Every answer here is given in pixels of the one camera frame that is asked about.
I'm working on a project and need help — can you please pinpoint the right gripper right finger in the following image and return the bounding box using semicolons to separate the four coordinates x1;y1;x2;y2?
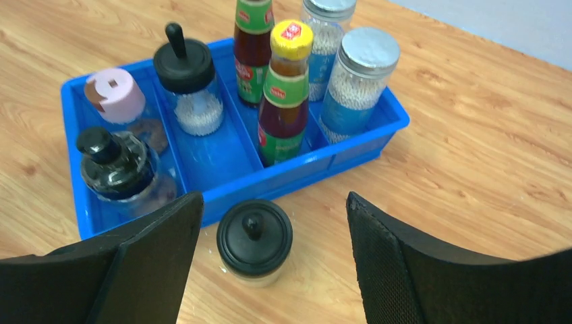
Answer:
346;192;571;323

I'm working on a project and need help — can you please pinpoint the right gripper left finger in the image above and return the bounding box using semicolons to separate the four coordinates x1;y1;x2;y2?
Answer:
1;192;204;323

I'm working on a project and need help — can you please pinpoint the black cap soy bottle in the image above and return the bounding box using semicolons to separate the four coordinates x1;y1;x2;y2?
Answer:
76;126;177;219

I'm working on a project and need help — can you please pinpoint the black lid jar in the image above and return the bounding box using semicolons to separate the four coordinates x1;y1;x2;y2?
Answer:
217;199;293;288
152;22;224;136

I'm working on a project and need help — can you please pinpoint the pink lid spice jar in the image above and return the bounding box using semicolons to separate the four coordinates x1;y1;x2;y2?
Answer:
84;67;169;154

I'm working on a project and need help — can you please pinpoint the yellow cap sauce bottle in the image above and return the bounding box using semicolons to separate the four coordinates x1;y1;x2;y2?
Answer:
258;20;314;167

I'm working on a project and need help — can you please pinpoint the silver lid millet jar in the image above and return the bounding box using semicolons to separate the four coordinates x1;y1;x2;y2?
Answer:
318;27;401;144

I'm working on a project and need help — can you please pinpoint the silver lid blue label jar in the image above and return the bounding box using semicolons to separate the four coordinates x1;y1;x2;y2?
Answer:
301;0;357;102

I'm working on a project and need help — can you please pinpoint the red cap sauce bottle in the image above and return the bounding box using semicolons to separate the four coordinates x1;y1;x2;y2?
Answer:
233;0;275;107

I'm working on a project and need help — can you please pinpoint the blue divided plastic bin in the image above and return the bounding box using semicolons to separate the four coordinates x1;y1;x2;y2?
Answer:
60;37;411;240

